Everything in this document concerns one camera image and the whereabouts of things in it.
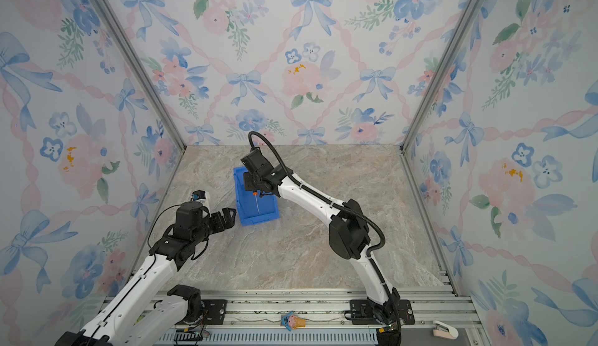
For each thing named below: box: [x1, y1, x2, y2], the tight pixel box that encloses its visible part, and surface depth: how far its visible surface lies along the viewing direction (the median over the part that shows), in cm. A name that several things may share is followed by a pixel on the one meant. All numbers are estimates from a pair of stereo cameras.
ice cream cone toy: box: [281, 311, 307, 332], surface depth 72 cm
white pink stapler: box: [432, 320, 459, 340], surface depth 71 cm
